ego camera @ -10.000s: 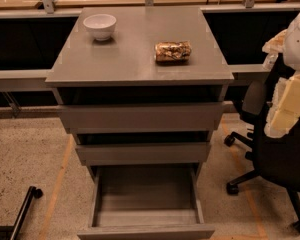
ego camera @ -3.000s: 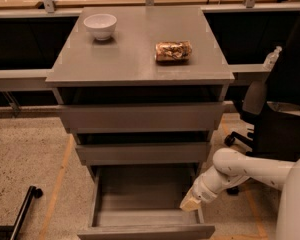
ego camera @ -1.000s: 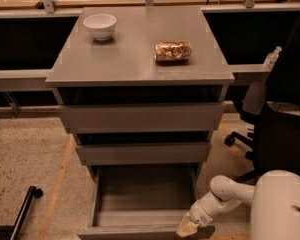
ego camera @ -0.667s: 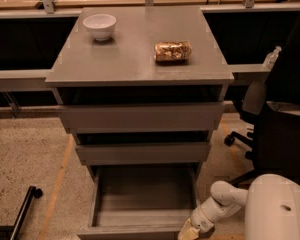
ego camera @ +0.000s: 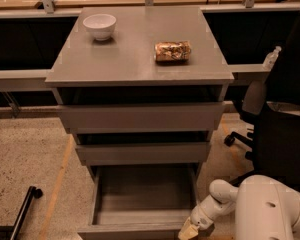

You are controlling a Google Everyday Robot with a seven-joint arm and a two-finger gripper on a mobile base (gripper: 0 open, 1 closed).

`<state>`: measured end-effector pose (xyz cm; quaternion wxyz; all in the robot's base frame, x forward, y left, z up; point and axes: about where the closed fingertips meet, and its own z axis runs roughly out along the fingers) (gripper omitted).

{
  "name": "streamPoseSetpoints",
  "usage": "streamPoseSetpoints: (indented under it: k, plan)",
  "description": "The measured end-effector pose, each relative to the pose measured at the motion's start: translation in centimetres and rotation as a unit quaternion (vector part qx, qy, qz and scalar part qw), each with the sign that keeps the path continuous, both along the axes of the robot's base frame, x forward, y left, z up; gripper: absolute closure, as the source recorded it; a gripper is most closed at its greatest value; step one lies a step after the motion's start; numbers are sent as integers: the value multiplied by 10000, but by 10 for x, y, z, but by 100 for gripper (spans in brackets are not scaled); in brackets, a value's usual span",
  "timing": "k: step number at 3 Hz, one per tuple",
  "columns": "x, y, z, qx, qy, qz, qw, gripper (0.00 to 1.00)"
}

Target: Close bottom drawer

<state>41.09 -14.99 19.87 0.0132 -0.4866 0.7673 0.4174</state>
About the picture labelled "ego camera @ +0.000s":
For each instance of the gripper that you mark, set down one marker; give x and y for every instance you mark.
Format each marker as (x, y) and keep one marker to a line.
(200, 218)

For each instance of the grey bottom drawer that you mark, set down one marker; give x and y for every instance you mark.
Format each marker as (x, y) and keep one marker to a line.
(141, 202)

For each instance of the grey drawer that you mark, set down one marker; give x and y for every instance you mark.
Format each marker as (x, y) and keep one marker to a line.
(155, 153)
(141, 117)
(141, 202)

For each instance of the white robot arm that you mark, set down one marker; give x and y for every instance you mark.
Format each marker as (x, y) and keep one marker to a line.
(264, 208)

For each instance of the grey middle drawer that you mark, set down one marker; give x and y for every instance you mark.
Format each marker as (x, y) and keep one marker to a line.
(155, 153)

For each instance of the grey drawer cabinet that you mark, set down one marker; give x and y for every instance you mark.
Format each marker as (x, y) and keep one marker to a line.
(122, 70)

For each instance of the grey top drawer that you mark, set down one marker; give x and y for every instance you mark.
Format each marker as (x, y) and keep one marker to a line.
(141, 117)

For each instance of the black office chair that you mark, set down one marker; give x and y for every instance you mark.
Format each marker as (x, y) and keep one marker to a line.
(275, 141)

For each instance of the black metal stand leg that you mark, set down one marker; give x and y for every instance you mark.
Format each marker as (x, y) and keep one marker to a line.
(12, 232)

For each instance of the clear plastic bottle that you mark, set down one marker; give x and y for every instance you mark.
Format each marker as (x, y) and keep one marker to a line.
(271, 58)

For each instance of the white ceramic bowl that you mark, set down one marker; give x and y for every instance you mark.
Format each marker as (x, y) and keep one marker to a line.
(100, 26)

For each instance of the grey metal desk frame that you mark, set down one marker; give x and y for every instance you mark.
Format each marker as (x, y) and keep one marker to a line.
(33, 31)

